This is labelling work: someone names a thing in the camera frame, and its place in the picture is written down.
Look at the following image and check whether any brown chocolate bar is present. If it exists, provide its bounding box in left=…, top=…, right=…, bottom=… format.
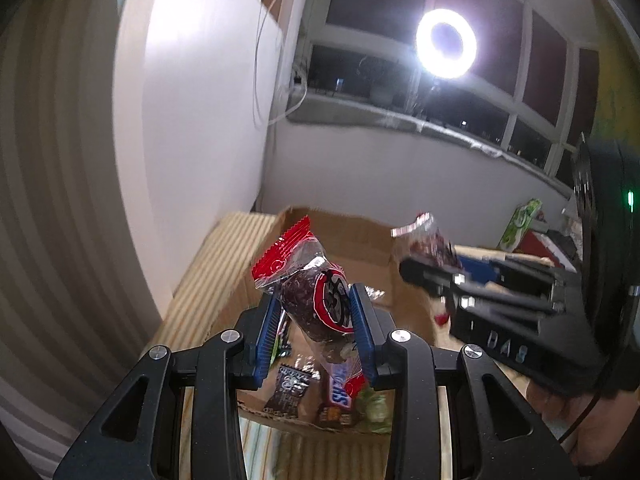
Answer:
left=317, top=360, right=371, bottom=428

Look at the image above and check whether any green carton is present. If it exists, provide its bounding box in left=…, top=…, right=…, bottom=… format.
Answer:
left=500, top=199, right=543, bottom=253

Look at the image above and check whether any brown cardboard box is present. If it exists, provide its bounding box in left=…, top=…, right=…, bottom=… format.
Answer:
left=237, top=205, right=501, bottom=431

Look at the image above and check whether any green triangular snack packet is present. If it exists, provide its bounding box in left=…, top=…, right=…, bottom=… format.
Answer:
left=357, top=389, right=394, bottom=434

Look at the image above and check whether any small dark snack packet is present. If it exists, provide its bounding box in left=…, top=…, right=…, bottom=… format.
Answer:
left=263, top=364, right=312, bottom=413

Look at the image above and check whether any white cable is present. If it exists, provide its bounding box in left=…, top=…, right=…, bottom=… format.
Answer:
left=252, top=0, right=307, bottom=127

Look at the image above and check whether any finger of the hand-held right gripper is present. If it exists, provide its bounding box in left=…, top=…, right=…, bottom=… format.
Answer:
left=399, top=256, right=568, bottom=333
left=454, top=245, right=583, bottom=286

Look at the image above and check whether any small green snack packet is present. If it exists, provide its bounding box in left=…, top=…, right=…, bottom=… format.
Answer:
left=269, top=310, right=292, bottom=363

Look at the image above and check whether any red box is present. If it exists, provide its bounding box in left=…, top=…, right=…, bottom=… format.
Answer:
left=515, top=230, right=581, bottom=272

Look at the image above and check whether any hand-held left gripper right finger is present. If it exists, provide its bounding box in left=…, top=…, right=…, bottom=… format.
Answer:
left=348, top=282, right=581, bottom=480

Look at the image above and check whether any grey striped curtain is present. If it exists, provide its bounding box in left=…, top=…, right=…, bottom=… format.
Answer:
left=0, top=0, right=168, bottom=466

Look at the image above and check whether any window frame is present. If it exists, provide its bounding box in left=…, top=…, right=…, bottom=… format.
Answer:
left=300, top=0, right=601, bottom=171

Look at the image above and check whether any black cable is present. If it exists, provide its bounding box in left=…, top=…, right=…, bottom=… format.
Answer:
left=557, top=387, right=617, bottom=446

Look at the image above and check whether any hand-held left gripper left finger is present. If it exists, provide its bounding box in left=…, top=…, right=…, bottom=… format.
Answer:
left=52, top=295, right=283, bottom=480

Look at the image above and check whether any white ring light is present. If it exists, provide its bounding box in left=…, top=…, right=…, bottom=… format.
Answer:
left=415, top=7, right=478, bottom=81

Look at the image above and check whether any grey window sill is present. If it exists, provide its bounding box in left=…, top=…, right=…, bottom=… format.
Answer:
left=287, top=95, right=576, bottom=196

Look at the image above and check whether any person's right hand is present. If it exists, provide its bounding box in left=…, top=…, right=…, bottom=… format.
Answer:
left=525, top=379, right=640, bottom=467

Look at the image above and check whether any red chocolate cake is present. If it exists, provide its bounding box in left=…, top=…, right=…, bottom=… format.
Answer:
left=251, top=215, right=363, bottom=366
left=391, top=212, right=463, bottom=271

